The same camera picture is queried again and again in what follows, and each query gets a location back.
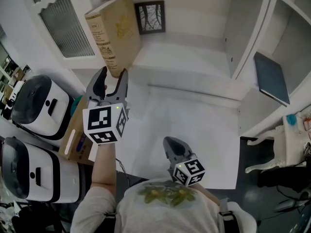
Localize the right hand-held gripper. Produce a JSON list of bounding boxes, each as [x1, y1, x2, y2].
[[162, 136, 206, 187]]

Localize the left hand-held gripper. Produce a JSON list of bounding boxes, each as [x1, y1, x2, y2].
[[82, 66, 131, 146]]

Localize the thick tan hardcover book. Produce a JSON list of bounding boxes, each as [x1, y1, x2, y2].
[[84, 0, 141, 79]]

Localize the person's left forearm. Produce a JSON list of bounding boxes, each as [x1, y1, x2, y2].
[[91, 142, 117, 186]]

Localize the person's right forearm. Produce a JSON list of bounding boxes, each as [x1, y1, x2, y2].
[[194, 184, 221, 206]]

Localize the dark blue thin book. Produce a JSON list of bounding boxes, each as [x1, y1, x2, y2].
[[253, 51, 291, 107]]

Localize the teal round object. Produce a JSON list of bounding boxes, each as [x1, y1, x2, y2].
[[70, 95, 83, 116]]

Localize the white floral t-shirt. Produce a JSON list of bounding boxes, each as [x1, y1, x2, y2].
[[70, 177, 256, 233]]

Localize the brown cardboard box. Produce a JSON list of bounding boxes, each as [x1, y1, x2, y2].
[[58, 96, 97, 166]]

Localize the white black-topped service robot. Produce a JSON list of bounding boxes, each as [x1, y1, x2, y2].
[[0, 136, 86, 203], [11, 75, 75, 141]]

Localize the white frosted glass cabinet door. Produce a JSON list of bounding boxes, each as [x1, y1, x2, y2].
[[18, 0, 105, 69]]

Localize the black framed picture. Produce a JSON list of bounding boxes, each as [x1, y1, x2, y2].
[[134, 0, 166, 35]]

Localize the background storage shelves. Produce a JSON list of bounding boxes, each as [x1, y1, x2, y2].
[[0, 41, 31, 116]]

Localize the white ornate dressing table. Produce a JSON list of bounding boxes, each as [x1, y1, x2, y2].
[[244, 110, 311, 174]]

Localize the black floor cable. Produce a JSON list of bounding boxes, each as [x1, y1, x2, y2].
[[115, 158, 132, 186]]

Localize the black harness strap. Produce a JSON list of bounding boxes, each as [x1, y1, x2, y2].
[[103, 212, 117, 233], [217, 199, 241, 233]]

